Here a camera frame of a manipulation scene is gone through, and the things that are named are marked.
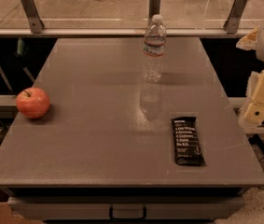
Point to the clear plastic water bottle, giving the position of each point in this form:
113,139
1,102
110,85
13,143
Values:
154,49

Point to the black snack bar wrapper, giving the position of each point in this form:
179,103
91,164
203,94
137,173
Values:
187,148

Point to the grey table drawer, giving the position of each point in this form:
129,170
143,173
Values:
184,208

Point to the red apple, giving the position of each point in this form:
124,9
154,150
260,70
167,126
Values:
33,103

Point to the cardboard box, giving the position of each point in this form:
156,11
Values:
8,217

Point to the right metal bracket post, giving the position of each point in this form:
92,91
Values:
232,23

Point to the metal bracket post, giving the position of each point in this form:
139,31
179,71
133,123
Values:
232,23
34,21
153,9

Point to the middle metal bracket post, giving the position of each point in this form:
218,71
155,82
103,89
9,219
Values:
153,9

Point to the black drawer handle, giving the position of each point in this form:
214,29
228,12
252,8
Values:
127,214

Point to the left metal bracket post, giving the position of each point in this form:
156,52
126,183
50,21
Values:
34,21

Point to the metal rail beam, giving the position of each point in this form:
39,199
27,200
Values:
48,32

